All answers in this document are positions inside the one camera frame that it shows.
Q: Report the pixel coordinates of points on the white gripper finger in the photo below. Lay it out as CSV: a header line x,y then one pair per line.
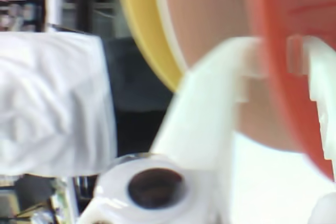
x,y
199,119
325,77

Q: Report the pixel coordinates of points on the person in white shirt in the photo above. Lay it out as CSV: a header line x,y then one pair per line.
x,y
52,90

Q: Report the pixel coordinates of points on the cream plate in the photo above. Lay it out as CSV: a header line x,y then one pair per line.
x,y
210,11

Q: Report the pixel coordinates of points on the yellow plate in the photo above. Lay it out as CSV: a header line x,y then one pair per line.
x,y
141,24

